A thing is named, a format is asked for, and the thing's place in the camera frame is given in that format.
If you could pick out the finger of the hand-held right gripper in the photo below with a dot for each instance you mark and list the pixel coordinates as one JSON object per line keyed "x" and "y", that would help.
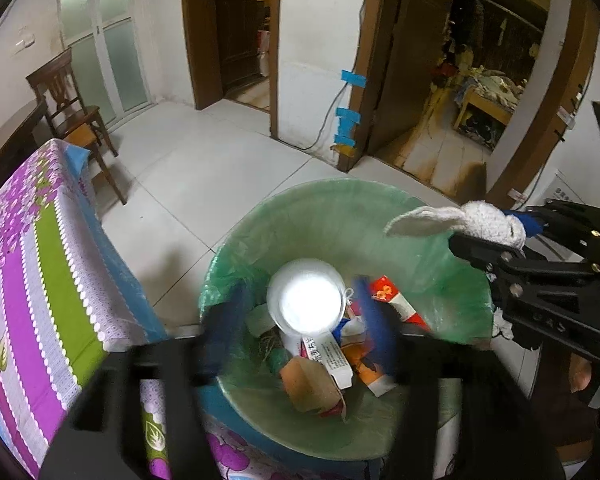
{"x": 480, "y": 250}
{"x": 527, "y": 222}

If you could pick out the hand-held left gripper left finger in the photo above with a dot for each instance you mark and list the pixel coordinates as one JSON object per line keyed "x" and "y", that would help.
{"x": 225, "y": 325}

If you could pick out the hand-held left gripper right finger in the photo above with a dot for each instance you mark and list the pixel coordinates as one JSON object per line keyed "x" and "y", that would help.
{"x": 375, "y": 325}

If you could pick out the knitted rabbit toy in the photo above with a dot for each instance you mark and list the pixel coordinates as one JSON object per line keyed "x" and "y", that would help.
{"x": 485, "y": 220}

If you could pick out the red cardboard box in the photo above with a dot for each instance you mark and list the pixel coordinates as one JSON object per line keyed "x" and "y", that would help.
{"x": 400, "y": 305}

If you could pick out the grey white carton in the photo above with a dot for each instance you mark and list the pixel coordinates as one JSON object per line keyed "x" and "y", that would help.
{"x": 260, "y": 320}

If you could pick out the orange packet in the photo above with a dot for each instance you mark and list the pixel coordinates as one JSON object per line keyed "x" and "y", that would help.
{"x": 370, "y": 377}

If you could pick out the long white cardboard box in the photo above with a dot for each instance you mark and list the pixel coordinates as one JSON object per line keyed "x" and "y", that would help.
{"x": 330, "y": 360}

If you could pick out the dark green cylinder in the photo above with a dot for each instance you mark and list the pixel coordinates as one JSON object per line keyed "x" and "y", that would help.
{"x": 280, "y": 360}

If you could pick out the beige paper packet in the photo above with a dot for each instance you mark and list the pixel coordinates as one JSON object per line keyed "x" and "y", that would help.
{"x": 310, "y": 385}

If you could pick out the trash bin with green bag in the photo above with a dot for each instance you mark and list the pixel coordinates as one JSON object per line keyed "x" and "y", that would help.
{"x": 330, "y": 225}

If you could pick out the person's right hand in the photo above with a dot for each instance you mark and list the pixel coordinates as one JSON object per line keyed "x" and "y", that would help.
{"x": 580, "y": 375}

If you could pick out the wooden bed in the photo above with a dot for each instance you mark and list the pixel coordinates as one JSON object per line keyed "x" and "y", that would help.
{"x": 485, "y": 105}

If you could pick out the yellow tape piece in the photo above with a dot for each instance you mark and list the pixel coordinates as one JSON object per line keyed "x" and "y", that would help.
{"x": 342, "y": 150}

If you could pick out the blue tape piece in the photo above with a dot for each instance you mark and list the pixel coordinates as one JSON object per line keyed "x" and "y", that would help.
{"x": 354, "y": 77}
{"x": 348, "y": 116}
{"x": 344, "y": 138}

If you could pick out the brown wooden door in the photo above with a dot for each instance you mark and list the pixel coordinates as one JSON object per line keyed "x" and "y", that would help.
{"x": 420, "y": 60}

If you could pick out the striped floral tablecloth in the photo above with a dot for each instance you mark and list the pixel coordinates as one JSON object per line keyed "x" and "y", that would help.
{"x": 30, "y": 285}

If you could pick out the wooden chair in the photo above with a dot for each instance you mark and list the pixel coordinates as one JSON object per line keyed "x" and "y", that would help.
{"x": 55, "y": 85}
{"x": 82, "y": 135}

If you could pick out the red white bag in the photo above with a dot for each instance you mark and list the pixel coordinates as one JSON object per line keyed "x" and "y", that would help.
{"x": 263, "y": 52}

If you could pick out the dark wooden dining table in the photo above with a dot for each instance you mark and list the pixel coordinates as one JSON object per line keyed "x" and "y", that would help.
{"x": 10, "y": 145}

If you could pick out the frosted glass door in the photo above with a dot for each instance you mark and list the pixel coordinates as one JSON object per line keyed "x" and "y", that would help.
{"x": 120, "y": 60}

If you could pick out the dark wooden door frame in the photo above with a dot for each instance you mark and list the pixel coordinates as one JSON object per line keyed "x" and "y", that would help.
{"x": 200, "y": 35}

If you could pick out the white wall switch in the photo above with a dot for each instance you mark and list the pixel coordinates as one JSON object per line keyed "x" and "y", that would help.
{"x": 24, "y": 44}

